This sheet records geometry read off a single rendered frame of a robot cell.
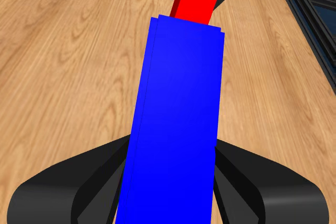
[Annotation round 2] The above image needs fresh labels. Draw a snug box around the blue hollow socket block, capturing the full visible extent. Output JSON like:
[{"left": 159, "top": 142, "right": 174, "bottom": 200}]
[{"left": 114, "top": 14, "right": 226, "bottom": 224}]

